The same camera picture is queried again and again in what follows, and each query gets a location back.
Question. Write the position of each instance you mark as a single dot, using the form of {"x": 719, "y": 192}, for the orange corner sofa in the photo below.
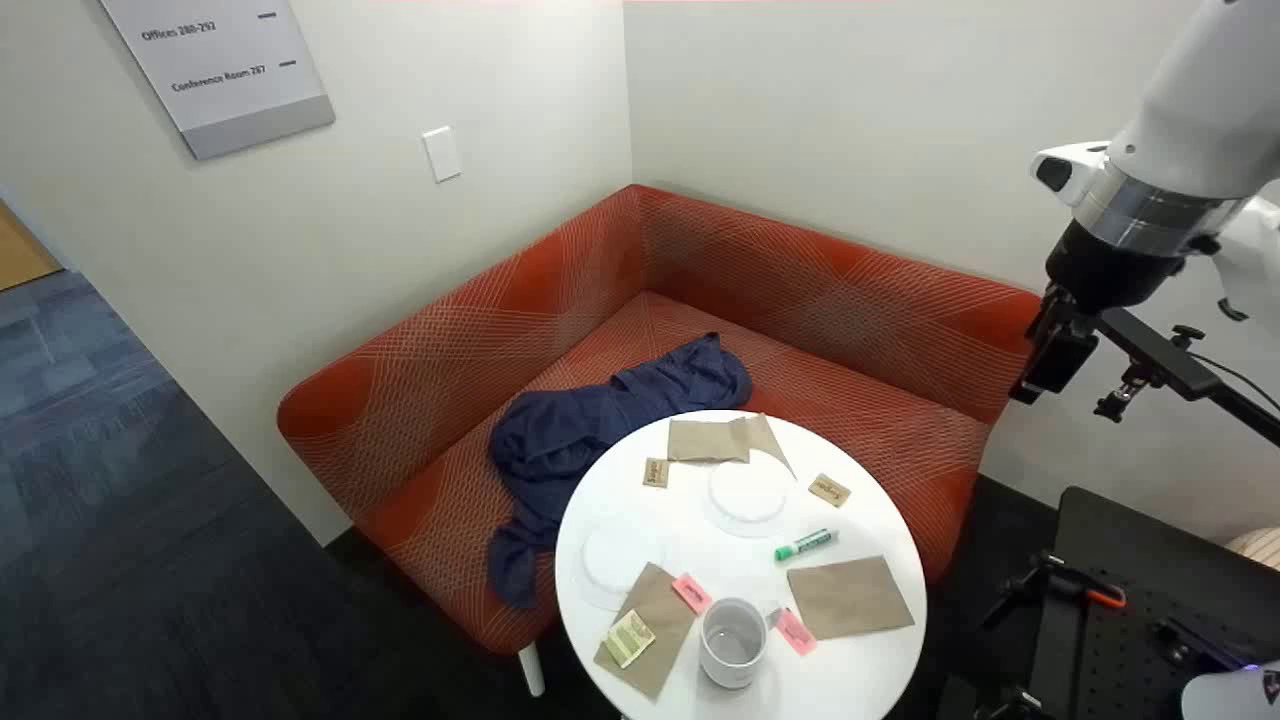
{"x": 442, "y": 363}

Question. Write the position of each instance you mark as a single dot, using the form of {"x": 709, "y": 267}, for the black side table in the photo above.
{"x": 1145, "y": 652}

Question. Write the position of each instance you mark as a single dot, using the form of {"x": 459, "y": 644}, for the white rounded device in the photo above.
{"x": 1234, "y": 695}

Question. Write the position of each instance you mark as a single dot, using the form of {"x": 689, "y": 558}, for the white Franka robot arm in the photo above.
{"x": 1206, "y": 101}

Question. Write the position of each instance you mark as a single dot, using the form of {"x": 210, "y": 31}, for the brown paper napkin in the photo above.
{"x": 666, "y": 642}
{"x": 851, "y": 597}
{"x": 706, "y": 443}

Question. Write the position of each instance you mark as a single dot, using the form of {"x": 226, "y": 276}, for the green marker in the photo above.
{"x": 806, "y": 546}

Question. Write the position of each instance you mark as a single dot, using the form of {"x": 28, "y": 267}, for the yellow packet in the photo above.
{"x": 630, "y": 642}

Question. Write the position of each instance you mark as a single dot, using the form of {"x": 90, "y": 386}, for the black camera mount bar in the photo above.
{"x": 1174, "y": 363}

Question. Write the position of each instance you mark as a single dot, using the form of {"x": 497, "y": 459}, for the white mug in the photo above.
{"x": 734, "y": 642}

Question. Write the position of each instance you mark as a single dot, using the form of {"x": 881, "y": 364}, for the small brown packet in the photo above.
{"x": 654, "y": 474}
{"x": 828, "y": 489}

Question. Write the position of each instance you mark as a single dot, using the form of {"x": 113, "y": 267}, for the wooden door panel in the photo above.
{"x": 23, "y": 255}

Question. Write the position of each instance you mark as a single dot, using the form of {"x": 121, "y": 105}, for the dark blue cloth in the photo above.
{"x": 585, "y": 435}

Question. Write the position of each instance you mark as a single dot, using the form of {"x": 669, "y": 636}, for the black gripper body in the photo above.
{"x": 1113, "y": 267}

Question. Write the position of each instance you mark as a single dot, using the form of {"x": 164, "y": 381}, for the pink packet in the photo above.
{"x": 689, "y": 593}
{"x": 795, "y": 633}

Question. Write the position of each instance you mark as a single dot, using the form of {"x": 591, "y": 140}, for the round white table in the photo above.
{"x": 853, "y": 683}

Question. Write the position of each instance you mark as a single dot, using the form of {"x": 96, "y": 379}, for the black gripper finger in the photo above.
{"x": 1043, "y": 354}
{"x": 1082, "y": 345}

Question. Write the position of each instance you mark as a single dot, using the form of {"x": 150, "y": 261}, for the clear round lid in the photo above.
{"x": 616, "y": 558}

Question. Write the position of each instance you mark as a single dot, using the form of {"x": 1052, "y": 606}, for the white sofa leg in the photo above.
{"x": 535, "y": 668}

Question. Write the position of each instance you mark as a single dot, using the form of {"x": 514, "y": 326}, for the grey wall sign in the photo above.
{"x": 221, "y": 66}

